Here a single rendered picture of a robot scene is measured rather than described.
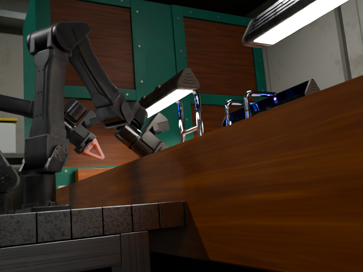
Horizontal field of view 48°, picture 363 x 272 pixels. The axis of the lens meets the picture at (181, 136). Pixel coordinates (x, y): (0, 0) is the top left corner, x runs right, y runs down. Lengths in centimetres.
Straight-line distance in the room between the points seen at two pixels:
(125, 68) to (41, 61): 125
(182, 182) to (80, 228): 18
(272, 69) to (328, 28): 82
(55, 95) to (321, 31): 366
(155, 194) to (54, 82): 34
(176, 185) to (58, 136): 31
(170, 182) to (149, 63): 156
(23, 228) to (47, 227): 3
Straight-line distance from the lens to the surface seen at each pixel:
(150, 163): 78
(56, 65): 93
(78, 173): 190
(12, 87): 395
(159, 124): 115
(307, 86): 168
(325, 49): 427
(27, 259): 57
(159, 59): 225
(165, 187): 72
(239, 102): 190
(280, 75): 465
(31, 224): 57
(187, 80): 134
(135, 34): 224
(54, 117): 89
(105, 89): 105
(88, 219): 59
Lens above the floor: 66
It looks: 10 degrees up
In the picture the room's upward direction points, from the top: 5 degrees counter-clockwise
